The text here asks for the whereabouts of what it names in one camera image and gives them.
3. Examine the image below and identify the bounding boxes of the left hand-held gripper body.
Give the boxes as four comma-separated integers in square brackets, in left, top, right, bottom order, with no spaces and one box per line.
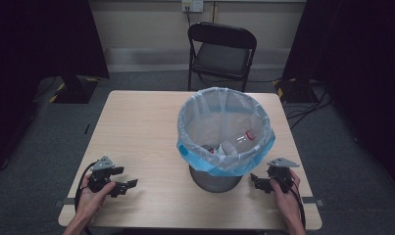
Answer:
[86,155,117,194]

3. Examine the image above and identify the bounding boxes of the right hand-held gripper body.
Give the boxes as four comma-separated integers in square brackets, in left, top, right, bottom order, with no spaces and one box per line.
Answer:
[266,157,300,194]

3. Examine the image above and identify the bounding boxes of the clear plastic bottle red label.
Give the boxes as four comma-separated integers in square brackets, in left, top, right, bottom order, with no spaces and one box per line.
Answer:
[210,129,257,157]

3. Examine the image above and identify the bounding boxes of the grey trash bin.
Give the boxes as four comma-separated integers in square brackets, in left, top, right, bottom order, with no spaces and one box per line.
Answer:
[188,164,244,194]

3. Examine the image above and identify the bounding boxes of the trash bin with blue bag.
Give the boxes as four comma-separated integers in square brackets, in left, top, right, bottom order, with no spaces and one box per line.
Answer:
[175,86,276,178]

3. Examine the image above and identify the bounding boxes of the person's left hand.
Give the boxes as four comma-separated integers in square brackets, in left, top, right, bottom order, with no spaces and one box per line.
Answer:
[75,174,118,223]

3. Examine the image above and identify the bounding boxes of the person's right hand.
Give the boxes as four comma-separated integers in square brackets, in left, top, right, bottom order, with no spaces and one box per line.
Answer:
[268,169,303,227]

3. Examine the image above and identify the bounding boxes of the grey tape strip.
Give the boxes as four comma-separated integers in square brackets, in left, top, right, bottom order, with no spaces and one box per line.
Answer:
[53,197,78,210]
[301,196,325,208]

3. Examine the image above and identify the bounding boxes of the black stand base striped tape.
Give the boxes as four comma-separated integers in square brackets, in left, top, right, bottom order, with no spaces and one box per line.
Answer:
[272,77,321,105]
[48,74,100,105]

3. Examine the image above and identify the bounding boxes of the black folding chair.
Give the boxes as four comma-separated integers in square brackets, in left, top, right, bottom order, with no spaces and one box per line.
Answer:
[186,22,258,93]

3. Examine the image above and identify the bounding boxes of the black curtain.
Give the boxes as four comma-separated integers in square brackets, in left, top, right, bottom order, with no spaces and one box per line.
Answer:
[0,0,111,175]
[281,0,395,194]

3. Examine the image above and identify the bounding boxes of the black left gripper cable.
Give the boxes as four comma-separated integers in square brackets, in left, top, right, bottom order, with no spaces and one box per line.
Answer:
[74,161,98,213]

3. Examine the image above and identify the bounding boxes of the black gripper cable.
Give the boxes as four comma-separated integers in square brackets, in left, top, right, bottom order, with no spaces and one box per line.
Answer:
[287,180,307,230]
[74,161,98,213]

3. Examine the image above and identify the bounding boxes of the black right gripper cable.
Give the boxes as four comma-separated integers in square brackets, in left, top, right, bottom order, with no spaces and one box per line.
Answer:
[287,180,307,230]

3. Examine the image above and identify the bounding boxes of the black floor cables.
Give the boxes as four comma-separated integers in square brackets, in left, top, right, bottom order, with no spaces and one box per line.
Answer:
[284,82,334,130]

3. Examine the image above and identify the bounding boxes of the white wall socket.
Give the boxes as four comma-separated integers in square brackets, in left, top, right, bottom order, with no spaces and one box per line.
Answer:
[180,0,205,14]

